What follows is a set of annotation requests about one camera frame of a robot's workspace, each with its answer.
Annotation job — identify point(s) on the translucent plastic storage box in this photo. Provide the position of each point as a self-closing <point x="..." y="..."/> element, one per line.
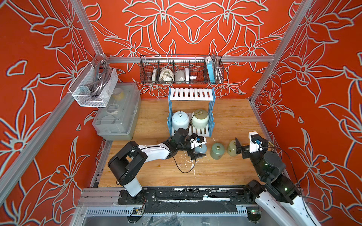
<point x="117" y="121"/>

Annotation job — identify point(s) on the blue white picket shelf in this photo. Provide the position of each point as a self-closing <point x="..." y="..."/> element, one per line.
<point x="192" y="94"/>

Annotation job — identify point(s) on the cream round ceramic jar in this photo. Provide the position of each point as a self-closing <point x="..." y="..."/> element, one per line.
<point x="200" y="119"/>

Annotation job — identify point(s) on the grey-blue tea canister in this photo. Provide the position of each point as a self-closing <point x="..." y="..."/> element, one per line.
<point x="201" y="149"/>

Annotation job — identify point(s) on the clear plastic wall basket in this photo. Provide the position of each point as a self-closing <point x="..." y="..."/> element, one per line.
<point x="93" y="88"/>

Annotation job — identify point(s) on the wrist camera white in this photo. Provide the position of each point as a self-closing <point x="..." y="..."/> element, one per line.
<point x="255" y="143"/>
<point x="197" y="141"/>

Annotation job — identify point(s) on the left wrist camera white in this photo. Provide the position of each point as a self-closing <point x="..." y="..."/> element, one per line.
<point x="197" y="141"/>

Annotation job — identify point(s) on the brown tape roll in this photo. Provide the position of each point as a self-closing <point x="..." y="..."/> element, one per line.
<point x="271" y="147"/>

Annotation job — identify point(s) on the blue box in basket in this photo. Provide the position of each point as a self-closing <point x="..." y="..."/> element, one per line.
<point x="210" y="69"/>

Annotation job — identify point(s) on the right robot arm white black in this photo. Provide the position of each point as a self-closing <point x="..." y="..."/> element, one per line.
<point x="273" y="192"/>

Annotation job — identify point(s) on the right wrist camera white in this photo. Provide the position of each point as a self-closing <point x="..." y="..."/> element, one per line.
<point x="255" y="143"/>

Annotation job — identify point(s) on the yellow tea canister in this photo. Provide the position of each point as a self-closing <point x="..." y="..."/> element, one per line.
<point x="232" y="149"/>

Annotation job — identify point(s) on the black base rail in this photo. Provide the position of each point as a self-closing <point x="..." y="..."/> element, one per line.
<point x="191" y="199"/>

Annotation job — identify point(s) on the cream cloth in basket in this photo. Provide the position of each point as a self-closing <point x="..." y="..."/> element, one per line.
<point x="166" y="75"/>

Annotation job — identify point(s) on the green tea canister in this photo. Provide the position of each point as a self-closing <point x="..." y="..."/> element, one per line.
<point x="217" y="151"/>

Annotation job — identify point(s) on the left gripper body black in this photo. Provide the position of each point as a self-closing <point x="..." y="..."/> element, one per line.
<point x="187" y="145"/>

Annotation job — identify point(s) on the black wire wall basket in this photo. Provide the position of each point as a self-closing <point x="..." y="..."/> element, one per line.
<point x="188" y="69"/>

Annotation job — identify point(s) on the pale blue round ceramic jar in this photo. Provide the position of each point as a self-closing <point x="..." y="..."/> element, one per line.
<point x="180" y="120"/>

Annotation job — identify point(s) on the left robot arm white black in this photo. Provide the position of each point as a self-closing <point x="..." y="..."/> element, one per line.
<point x="126" y="164"/>

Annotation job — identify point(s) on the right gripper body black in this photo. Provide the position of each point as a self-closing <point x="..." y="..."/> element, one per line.
<point x="256" y="157"/>

